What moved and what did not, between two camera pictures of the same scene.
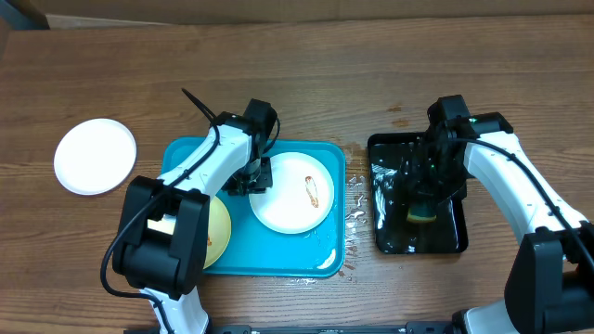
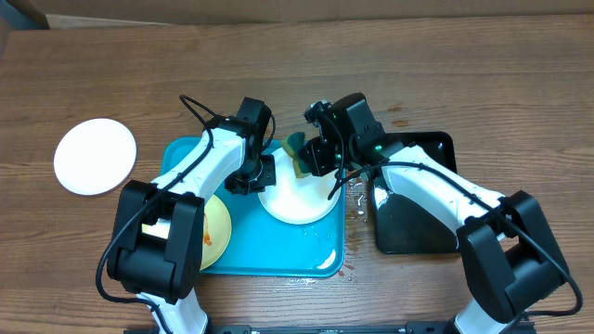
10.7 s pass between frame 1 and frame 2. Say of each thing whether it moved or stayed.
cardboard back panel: stayed
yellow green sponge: moved
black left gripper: stayed
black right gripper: moved
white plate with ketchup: moved
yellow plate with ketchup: stayed
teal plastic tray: stayed
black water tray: stayed
